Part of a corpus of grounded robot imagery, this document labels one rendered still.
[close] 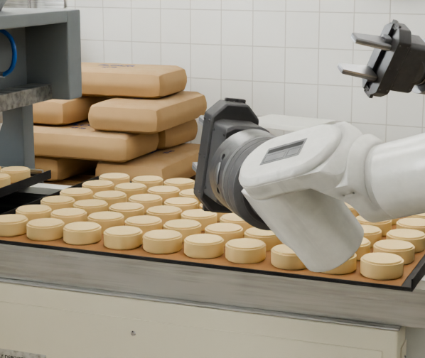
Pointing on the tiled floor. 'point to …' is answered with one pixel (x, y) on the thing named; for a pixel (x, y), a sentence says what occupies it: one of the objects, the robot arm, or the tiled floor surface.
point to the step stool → (286, 122)
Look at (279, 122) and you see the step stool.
